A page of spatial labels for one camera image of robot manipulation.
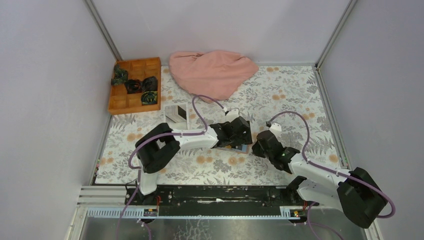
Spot black rolled sock left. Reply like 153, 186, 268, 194
124, 79, 143, 95

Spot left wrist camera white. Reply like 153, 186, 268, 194
223, 107, 240, 122

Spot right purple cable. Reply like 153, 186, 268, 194
266, 110, 397, 240

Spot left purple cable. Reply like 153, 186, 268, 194
114, 95, 229, 240

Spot pink cloth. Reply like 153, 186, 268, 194
168, 50, 259, 100

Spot white translucent card box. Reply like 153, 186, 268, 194
163, 103, 189, 130

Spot black rolled sock right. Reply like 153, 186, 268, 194
141, 76, 158, 92

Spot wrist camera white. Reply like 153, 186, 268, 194
223, 107, 240, 122
266, 122, 282, 137

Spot purple cable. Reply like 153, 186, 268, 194
114, 95, 229, 240
266, 110, 397, 240

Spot dark patterned rolled sock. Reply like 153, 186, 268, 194
140, 91, 158, 106

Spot green patterned rolled sock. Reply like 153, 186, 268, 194
110, 64, 129, 86

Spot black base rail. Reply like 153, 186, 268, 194
124, 185, 311, 217

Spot brown leather card holder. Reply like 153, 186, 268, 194
217, 144, 250, 154

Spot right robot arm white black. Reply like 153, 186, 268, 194
252, 130, 388, 229

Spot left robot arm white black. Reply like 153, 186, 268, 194
128, 116, 253, 206

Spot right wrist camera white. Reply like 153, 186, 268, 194
266, 122, 282, 137

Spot wooden compartment tray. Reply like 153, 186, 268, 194
108, 57, 162, 115

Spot black rolled sock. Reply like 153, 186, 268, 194
141, 76, 158, 92
124, 79, 143, 95

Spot floral table mat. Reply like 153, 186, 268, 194
94, 66, 347, 186

